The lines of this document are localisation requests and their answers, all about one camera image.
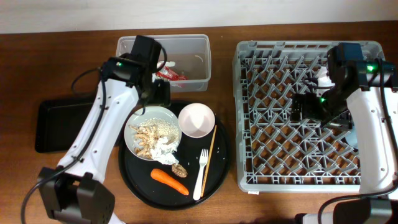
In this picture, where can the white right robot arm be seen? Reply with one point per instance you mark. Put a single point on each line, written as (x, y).
(360, 94)

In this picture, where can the round black serving tray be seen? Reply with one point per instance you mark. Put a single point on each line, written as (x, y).
(136, 171)

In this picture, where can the grey plate with food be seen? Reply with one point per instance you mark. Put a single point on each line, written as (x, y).
(146, 126)

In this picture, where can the orange carrot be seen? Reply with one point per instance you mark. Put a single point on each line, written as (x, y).
(164, 178)

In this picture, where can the black rectangular tray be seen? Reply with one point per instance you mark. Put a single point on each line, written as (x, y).
(59, 122)

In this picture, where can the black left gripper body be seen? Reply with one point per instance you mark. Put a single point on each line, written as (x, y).
(148, 91)

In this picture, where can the white plastic fork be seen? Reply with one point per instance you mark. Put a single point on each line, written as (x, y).
(203, 160)

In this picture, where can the wooden chopstick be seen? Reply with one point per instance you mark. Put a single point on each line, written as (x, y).
(208, 162)

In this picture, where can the pink bowl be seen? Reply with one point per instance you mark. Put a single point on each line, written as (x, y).
(196, 120)

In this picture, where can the white napkin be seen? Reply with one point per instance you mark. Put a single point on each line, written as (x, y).
(163, 151)

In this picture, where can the red snack wrapper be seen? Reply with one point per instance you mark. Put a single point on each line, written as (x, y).
(168, 74)

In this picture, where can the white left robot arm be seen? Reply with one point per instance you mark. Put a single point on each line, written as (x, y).
(74, 192)

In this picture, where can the clear plastic waste bin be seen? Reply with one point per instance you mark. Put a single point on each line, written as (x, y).
(188, 55)

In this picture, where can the brown walnut shell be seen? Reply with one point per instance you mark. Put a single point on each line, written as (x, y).
(179, 170)

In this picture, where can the grey dishwasher rack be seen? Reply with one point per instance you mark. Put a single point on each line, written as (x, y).
(275, 154)

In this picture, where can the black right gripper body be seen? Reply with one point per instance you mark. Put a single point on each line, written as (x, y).
(327, 106)

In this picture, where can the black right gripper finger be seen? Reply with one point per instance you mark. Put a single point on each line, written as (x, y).
(298, 112)
(342, 122)

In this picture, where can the light blue cup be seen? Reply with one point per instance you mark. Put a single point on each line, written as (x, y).
(351, 138)

